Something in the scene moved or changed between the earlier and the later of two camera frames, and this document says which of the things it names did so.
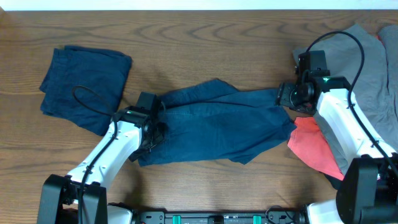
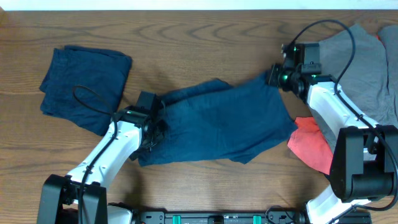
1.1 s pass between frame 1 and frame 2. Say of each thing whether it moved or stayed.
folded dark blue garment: stayed
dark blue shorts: stayed
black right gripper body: moved
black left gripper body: stayed
